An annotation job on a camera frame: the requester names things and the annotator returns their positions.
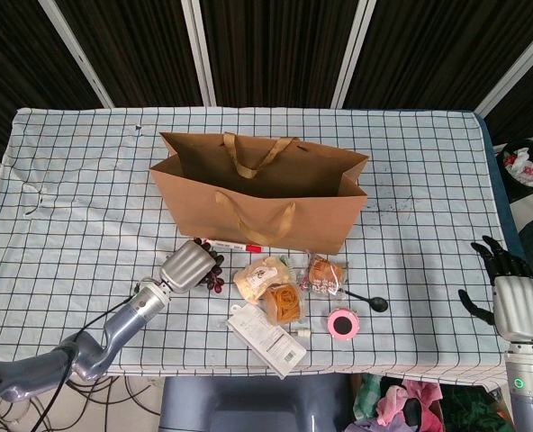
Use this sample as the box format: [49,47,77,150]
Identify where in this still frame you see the robot left five-finger hand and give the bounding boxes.
[159,239,219,294]

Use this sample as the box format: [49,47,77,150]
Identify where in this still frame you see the robot right five-finger hand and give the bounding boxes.
[457,234,533,344]

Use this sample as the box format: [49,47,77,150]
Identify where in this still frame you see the dark red grape bunch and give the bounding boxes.
[193,237,226,293]

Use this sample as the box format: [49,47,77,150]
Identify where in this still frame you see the bread bun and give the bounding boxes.
[232,254,294,303]

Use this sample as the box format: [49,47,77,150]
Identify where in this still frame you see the clear jar of rubber bands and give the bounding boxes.
[261,283,304,326]

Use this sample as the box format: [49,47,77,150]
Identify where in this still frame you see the round cake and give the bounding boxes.
[297,252,351,297]

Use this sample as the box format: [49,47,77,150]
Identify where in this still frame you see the pink tape roll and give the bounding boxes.
[327,306,361,342]

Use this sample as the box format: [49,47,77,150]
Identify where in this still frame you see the brown paper bag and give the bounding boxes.
[149,130,370,257]

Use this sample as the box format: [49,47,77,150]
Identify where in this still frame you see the red and white marker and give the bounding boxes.
[202,239,265,256]

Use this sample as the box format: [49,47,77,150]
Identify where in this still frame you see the white flat barcode package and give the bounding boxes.
[227,304,308,379]

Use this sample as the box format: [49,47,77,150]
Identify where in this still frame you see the dark green cloth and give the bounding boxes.
[441,384,510,432]

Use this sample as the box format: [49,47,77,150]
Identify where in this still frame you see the pink cloth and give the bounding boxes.
[376,380,443,427]

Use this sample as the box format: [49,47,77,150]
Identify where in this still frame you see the checkered white tablecloth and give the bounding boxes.
[0,106,519,386]

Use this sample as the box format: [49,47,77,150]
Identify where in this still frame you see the black spoon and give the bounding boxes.
[342,290,390,313]

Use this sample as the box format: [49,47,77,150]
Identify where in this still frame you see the blue-grey robot torso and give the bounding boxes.
[158,375,356,432]

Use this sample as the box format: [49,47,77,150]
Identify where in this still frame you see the light green cloth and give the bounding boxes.
[353,373,384,419]

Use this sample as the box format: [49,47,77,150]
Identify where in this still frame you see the black floor cables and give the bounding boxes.
[0,375,162,432]

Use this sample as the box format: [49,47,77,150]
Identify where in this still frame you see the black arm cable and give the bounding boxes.
[32,282,144,432]

